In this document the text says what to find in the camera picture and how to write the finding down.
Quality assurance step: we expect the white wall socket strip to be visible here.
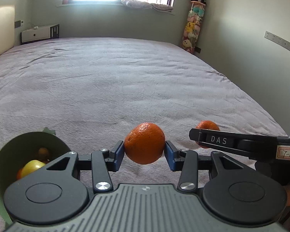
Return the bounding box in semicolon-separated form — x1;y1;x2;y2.
264;31;290;53

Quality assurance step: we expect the cloth on window sill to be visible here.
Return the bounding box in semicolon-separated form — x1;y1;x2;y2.
121;0;175;13

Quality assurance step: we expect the large yellow-green apple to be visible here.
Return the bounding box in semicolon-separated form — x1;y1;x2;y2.
20;160;47;178

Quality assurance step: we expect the green plastic bowl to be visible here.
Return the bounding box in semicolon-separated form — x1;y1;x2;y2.
0;126;73;228

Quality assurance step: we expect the cream padded headboard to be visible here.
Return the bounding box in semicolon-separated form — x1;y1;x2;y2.
0;4;16;61

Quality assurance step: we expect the grey-lilac bed blanket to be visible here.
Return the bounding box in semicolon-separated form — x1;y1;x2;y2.
0;37;288;225

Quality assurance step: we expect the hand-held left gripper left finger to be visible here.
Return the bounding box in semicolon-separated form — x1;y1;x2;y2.
45;140;125;192

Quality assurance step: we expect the hanging plush toy bag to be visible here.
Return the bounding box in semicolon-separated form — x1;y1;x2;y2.
182;1;207;53

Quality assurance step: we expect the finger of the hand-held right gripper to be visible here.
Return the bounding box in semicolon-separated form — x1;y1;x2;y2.
189;128;278;151

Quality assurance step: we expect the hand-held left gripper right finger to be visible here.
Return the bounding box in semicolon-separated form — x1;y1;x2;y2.
165;140;235;191

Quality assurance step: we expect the white and black nightstand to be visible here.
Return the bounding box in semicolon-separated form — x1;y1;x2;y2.
20;24;61;45

